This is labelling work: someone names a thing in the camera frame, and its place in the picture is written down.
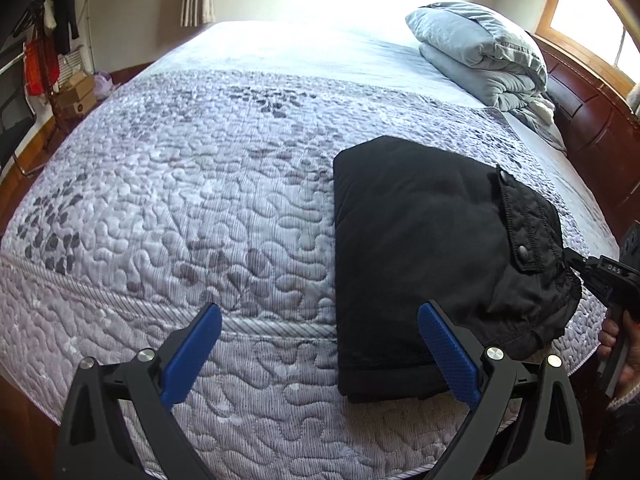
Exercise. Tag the metal chair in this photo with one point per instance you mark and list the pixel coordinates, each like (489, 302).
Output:
(15, 125)

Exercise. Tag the white cloth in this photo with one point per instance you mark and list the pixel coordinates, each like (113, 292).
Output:
(542, 110)

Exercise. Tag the window with wooden frame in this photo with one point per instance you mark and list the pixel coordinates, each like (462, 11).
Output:
(590, 15)

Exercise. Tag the cardboard boxes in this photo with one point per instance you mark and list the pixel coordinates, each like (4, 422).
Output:
(75, 95)

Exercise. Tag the lavender bag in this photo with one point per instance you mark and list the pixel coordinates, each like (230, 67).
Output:
(104, 85)

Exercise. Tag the folded grey duvet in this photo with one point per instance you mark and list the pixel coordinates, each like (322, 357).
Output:
(475, 50)

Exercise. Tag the black hanging garment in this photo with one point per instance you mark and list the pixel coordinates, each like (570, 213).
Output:
(64, 10)

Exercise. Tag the person's right hand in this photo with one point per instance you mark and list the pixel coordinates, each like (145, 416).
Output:
(607, 337)

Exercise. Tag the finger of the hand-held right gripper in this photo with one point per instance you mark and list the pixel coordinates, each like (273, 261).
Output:
(590, 275)

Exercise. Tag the grey pillow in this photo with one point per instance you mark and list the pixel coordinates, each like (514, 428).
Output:
(542, 132)

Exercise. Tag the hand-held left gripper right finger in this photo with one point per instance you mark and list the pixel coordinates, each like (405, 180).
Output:
(447, 355)

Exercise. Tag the black jacket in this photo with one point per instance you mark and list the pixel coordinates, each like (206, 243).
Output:
(425, 235)

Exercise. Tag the bed with grey quilted cover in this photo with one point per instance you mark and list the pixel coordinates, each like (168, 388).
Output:
(200, 210)

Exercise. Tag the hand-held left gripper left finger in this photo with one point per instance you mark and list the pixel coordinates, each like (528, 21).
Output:
(192, 355)

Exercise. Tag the person's right forearm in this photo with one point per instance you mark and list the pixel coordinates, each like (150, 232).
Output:
(622, 440)

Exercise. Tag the wooden headboard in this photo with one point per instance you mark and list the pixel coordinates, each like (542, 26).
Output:
(595, 135)

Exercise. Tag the red hanging garment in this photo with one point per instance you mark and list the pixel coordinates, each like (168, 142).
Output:
(37, 67)

